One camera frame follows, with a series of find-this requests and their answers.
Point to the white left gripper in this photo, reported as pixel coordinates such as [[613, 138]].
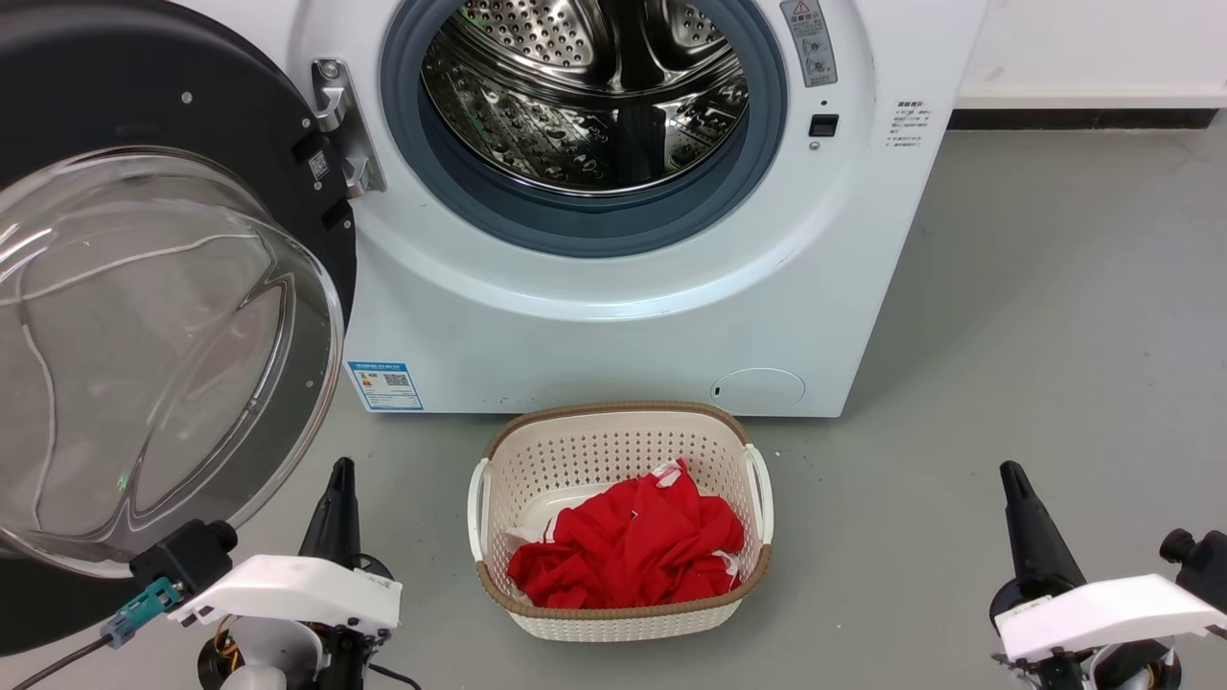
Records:
[[297, 589]]

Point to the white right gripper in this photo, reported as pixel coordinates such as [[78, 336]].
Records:
[[1112, 613]]

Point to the round black glass washer door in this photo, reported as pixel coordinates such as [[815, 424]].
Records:
[[173, 364]]

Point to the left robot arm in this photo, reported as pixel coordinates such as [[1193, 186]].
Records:
[[259, 661]]

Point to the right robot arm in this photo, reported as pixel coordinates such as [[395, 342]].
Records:
[[1122, 669]]

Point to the white front-load washing machine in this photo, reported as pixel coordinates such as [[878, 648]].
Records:
[[594, 326]]

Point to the silver metal door hinge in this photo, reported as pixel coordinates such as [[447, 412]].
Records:
[[340, 115]]

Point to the blue energy label sticker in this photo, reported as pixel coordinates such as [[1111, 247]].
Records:
[[385, 385]]

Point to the cream perforated laundry basket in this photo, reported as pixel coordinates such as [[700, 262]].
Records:
[[537, 470]]

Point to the red garment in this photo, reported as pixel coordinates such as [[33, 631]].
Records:
[[633, 546]]

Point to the round white filter cover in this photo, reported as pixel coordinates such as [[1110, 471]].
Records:
[[762, 388]]

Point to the steel perforated washer drum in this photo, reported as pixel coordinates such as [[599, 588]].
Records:
[[575, 96]]

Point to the grey warning sticker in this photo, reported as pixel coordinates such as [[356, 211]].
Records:
[[810, 43]]

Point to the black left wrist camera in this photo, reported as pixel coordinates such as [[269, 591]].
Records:
[[187, 556]]

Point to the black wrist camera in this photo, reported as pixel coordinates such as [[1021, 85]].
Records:
[[1203, 565], [187, 556]]

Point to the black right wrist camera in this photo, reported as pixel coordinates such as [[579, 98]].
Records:
[[1203, 565]]

